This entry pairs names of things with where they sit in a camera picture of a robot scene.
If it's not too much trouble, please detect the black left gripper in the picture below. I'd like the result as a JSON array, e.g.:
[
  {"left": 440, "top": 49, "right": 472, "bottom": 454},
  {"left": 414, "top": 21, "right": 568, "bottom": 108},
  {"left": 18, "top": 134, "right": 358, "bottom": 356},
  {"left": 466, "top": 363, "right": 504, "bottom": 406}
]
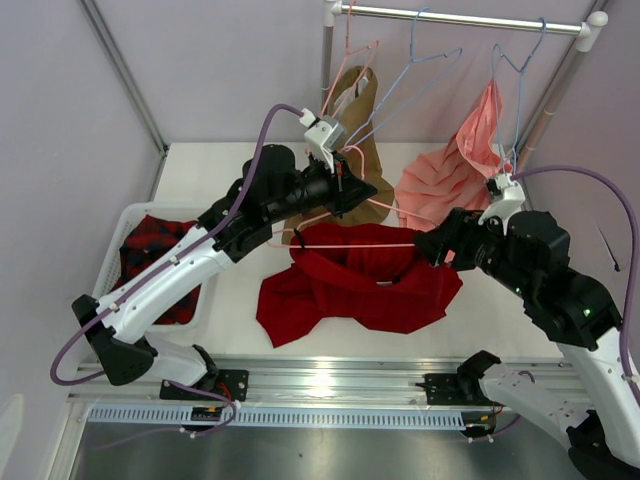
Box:
[{"left": 265, "top": 148, "right": 376, "bottom": 224}]

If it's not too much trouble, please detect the light blue empty hanger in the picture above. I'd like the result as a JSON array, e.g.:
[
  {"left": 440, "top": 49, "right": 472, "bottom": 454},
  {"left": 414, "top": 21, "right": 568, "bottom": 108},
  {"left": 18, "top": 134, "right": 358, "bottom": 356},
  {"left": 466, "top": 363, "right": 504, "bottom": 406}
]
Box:
[{"left": 342, "top": 5, "right": 463, "bottom": 151}]

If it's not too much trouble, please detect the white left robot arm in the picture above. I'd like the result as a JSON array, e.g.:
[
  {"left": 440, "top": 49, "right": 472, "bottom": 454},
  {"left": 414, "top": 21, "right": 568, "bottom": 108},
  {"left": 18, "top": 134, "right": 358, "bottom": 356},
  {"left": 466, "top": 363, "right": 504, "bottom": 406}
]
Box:
[{"left": 72, "top": 144, "right": 378, "bottom": 400}]

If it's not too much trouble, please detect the tan brown skirt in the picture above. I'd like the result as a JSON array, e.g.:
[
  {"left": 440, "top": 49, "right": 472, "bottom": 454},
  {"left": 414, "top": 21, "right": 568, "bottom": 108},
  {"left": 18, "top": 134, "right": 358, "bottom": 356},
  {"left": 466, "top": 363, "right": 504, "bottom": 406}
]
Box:
[{"left": 281, "top": 66, "right": 394, "bottom": 244}]

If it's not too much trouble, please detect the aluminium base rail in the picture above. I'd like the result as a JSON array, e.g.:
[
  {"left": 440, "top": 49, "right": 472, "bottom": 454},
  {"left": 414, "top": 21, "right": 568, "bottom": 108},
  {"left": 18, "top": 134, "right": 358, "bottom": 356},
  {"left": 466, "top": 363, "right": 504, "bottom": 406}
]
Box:
[{"left": 74, "top": 353, "right": 609, "bottom": 431}]

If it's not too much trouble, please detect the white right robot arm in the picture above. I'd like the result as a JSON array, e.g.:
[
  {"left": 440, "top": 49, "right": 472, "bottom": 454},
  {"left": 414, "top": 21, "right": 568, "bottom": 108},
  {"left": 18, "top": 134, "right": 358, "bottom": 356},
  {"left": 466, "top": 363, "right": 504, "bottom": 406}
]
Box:
[{"left": 414, "top": 208, "right": 639, "bottom": 479}]

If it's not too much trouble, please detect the pink wire hanger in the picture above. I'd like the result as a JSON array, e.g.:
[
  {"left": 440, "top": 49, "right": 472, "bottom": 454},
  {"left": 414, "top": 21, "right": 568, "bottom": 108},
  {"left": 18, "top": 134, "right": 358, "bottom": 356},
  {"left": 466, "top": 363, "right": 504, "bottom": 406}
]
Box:
[{"left": 266, "top": 144, "right": 428, "bottom": 249}]

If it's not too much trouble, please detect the white plastic basket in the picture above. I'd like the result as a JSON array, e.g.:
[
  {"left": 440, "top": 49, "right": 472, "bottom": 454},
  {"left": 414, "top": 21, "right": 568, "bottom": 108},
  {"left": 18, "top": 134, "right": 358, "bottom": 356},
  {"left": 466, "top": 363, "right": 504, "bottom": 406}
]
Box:
[{"left": 92, "top": 202, "right": 213, "bottom": 334}]

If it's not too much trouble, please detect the red skirt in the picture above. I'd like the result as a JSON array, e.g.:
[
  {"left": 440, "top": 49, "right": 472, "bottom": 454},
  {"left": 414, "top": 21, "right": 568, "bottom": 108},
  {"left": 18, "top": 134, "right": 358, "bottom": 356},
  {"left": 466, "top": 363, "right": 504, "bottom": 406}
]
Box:
[{"left": 256, "top": 223, "right": 463, "bottom": 347}]

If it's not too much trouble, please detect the blue hanger with pink skirt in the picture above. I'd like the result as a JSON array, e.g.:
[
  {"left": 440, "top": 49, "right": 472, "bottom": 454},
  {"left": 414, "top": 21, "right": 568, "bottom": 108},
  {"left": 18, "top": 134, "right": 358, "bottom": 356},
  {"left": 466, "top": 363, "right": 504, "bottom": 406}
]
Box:
[{"left": 490, "top": 17, "right": 547, "bottom": 173}]

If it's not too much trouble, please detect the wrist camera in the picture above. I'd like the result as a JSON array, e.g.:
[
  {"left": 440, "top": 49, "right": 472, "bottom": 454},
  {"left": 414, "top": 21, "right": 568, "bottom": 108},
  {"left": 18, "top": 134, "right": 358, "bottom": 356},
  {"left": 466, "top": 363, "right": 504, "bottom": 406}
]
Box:
[
  {"left": 299, "top": 108, "right": 347, "bottom": 165},
  {"left": 478, "top": 173, "right": 525, "bottom": 225}
]

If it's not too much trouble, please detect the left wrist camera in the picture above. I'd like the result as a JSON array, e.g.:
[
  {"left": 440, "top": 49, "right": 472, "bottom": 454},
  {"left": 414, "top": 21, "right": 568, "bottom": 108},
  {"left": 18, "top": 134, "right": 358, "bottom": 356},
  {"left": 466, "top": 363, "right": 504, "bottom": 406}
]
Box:
[{"left": 299, "top": 108, "right": 347, "bottom": 165}]

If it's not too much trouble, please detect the red plaid garment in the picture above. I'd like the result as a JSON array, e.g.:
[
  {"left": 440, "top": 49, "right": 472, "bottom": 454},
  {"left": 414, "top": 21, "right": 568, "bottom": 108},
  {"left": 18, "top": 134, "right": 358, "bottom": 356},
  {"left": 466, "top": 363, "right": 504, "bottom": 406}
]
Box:
[{"left": 114, "top": 215, "right": 201, "bottom": 326}]

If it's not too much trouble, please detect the salmon pink skirt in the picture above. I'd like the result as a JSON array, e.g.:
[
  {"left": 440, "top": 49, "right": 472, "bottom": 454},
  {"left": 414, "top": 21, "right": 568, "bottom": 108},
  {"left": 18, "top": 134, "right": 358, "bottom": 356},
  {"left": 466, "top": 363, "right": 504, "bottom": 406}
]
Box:
[{"left": 394, "top": 80, "right": 512, "bottom": 231}]

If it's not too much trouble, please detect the metal clothes rack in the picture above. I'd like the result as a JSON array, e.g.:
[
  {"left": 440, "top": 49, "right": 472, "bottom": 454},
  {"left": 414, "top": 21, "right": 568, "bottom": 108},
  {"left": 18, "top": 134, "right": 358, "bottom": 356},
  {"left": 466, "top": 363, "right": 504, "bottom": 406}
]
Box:
[{"left": 320, "top": 1, "right": 609, "bottom": 169}]

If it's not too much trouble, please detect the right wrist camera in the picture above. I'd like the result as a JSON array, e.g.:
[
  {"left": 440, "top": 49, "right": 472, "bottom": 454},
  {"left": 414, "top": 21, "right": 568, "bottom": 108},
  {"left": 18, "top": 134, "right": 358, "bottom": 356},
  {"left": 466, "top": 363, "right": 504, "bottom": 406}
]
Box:
[{"left": 478, "top": 173, "right": 525, "bottom": 225}]

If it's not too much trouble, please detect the pink hanger with brown skirt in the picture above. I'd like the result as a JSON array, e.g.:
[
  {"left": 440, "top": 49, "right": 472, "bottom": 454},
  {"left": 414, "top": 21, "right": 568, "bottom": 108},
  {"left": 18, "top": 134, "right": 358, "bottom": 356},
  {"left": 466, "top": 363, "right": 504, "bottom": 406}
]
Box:
[{"left": 317, "top": 0, "right": 380, "bottom": 126}]

